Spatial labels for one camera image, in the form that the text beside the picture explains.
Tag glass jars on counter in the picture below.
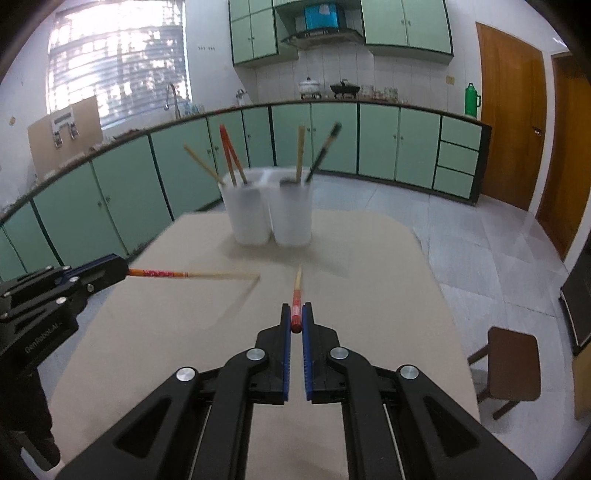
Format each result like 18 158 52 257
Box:
361 85 399 103

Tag plain wooden chopstick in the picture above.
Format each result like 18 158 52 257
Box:
295 125 307 185
183 144 225 186

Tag chrome sink faucet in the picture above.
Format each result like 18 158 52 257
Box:
164 83 181 120

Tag green upper wall cabinets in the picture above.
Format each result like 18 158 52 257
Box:
228 0 454 68

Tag range hood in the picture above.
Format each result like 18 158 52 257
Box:
273 1 365 50

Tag black chopstick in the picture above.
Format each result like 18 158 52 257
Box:
304 121 344 183
303 128 341 183

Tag green thermos jug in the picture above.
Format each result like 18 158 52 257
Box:
465 82 482 118

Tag white twin utensil holder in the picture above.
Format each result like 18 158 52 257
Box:
218 167 314 247

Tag brown wooden stool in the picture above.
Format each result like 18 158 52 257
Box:
468 327 542 421

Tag green kitchen base cabinets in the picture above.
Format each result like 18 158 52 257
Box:
1 100 492 280

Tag window with blinds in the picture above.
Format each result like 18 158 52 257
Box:
45 1 191 127

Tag cardboard board with latches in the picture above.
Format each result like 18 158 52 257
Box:
27 96 103 181

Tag large steel spoon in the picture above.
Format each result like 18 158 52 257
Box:
280 178 301 187

